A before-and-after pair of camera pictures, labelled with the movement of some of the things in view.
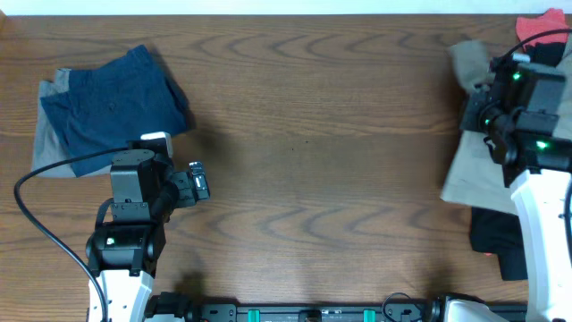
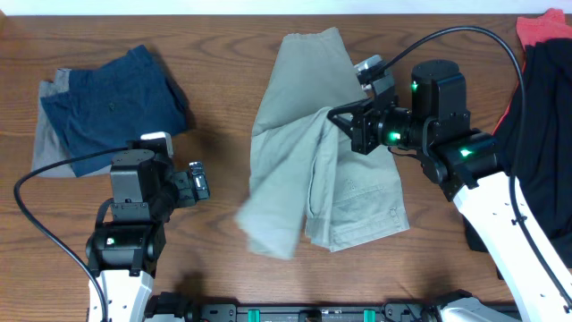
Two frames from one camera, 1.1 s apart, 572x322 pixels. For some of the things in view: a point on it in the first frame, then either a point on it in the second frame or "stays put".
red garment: x=553 y=19 stays put
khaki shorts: x=476 y=175 → x=307 y=180
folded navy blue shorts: x=107 y=106 stays put
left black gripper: x=187 y=195 stays put
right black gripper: x=476 y=101 → x=363 y=132
